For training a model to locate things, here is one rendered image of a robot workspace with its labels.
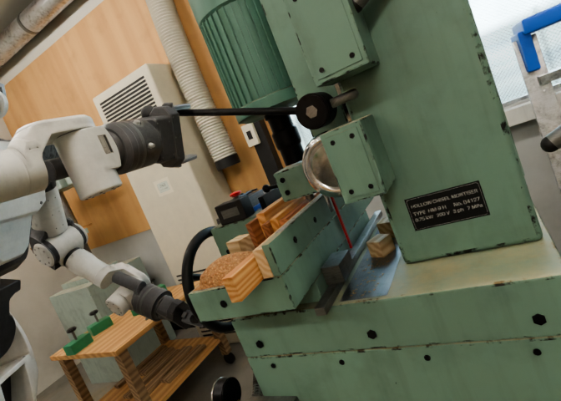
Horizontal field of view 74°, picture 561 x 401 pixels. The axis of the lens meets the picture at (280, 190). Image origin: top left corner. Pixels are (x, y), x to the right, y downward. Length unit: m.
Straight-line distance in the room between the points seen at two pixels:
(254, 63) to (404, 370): 0.62
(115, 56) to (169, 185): 1.03
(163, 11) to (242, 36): 1.69
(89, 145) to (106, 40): 2.39
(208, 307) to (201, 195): 1.59
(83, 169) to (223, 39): 0.37
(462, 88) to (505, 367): 0.42
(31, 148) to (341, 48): 0.45
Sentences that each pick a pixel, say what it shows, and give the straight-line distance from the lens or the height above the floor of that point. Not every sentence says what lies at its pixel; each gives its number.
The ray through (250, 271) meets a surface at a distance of 0.59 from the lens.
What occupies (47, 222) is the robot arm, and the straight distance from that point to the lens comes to 1.25.
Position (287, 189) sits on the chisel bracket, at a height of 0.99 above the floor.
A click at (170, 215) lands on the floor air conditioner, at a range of 2.47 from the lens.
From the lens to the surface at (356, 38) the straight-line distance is 0.59.
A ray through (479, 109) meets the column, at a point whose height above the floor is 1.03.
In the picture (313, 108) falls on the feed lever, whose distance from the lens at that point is 0.64.
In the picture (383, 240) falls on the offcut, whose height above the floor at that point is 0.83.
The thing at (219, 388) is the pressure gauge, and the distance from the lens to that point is 0.85.
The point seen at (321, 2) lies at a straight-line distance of 0.61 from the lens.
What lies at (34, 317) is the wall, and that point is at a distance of 3.78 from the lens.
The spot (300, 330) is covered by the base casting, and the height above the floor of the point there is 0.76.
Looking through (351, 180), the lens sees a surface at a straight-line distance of 0.60.
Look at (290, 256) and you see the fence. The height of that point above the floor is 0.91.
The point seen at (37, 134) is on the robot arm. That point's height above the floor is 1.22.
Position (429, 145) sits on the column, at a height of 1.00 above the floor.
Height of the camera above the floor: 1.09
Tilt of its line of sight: 7 degrees down
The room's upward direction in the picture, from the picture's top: 22 degrees counter-clockwise
